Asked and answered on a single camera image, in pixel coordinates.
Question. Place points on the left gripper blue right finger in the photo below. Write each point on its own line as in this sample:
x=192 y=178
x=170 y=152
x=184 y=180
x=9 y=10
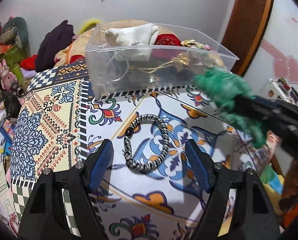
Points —
x=201 y=165

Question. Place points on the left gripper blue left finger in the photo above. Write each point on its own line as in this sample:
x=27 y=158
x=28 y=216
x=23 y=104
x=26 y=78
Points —
x=96 y=165

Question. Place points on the white satin drawstring pouch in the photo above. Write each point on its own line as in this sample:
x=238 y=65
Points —
x=141 y=35

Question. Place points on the red drawstring pouch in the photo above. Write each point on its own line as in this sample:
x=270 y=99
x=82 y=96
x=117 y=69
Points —
x=166 y=40

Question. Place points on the white sticker covered suitcase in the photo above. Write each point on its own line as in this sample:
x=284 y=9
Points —
x=274 y=90

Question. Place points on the white wardrobe with hearts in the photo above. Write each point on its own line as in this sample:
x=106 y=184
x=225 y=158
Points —
x=277 y=55

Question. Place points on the orange garment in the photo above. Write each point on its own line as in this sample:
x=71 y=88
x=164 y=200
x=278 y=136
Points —
x=289 y=216

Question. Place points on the black plastic bag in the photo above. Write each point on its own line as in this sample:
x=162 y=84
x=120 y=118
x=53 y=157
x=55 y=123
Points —
x=11 y=104

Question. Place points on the clear plastic storage bin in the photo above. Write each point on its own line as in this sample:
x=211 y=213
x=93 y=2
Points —
x=109 y=76

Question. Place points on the red plush item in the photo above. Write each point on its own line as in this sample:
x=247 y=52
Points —
x=28 y=64

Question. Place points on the pink rabbit toy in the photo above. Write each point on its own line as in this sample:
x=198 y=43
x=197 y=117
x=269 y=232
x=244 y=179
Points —
x=8 y=78

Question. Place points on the beige yellow quilt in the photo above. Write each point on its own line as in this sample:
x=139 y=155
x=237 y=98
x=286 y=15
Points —
x=76 y=50

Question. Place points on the dark purple clothing pile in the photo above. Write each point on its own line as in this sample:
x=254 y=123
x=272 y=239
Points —
x=56 y=40

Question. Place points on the brown wooden door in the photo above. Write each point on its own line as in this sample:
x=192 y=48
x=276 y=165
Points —
x=245 y=30

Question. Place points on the green cardboard box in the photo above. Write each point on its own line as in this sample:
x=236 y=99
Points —
x=13 y=57

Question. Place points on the yellow round cushion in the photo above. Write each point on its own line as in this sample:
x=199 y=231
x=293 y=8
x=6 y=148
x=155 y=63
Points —
x=88 y=24

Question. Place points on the grey green plush toy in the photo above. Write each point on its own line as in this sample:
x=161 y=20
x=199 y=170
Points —
x=15 y=30

